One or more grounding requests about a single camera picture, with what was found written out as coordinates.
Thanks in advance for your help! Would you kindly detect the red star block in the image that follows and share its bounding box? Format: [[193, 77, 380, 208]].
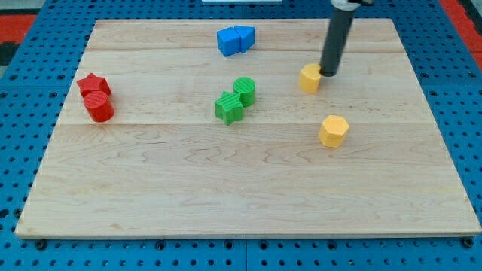
[[76, 73, 111, 98]]

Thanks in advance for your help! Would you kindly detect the yellow heart block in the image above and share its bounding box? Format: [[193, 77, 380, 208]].
[[298, 63, 321, 93]]

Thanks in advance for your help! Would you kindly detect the blue triangle block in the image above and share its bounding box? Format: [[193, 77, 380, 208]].
[[234, 26, 255, 53]]

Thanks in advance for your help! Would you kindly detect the wooden board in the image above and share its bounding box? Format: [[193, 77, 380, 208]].
[[16, 19, 481, 239]]

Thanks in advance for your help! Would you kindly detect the green star block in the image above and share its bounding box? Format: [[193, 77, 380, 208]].
[[215, 91, 244, 126]]

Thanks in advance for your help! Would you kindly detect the yellow hexagon block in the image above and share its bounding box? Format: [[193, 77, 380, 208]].
[[319, 115, 349, 148]]

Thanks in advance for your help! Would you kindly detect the green cylinder block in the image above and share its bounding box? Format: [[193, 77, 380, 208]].
[[233, 77, 256, 107]]

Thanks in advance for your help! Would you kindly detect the blue cube block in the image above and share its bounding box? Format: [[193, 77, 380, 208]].
[[216, 27, 241, 56]]

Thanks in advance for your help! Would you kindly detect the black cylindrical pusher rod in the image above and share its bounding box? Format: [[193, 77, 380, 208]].
[[319, 0, 375, 77]]

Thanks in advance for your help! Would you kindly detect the red cylinder block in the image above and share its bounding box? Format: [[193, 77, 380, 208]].
[[83, 91, 114, 123]]

